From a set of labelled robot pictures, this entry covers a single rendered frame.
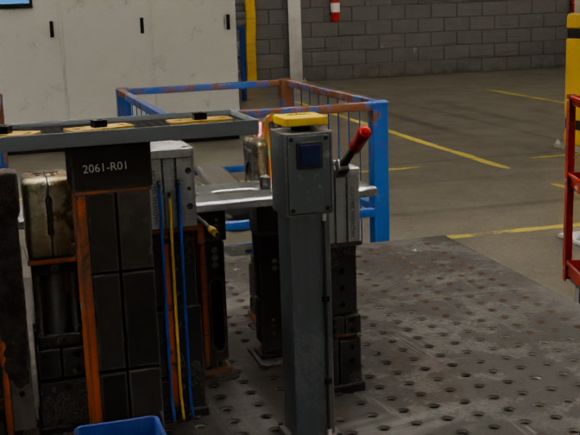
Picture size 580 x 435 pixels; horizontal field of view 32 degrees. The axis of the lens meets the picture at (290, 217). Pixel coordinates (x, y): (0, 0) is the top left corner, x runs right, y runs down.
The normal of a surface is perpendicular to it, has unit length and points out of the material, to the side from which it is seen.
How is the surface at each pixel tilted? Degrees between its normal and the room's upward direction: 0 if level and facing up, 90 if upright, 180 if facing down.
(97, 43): 90
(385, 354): 0
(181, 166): 90
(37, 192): 90
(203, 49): 90
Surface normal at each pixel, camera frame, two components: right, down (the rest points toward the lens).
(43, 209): 0.29, 0.19
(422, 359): -0.04, -0.98
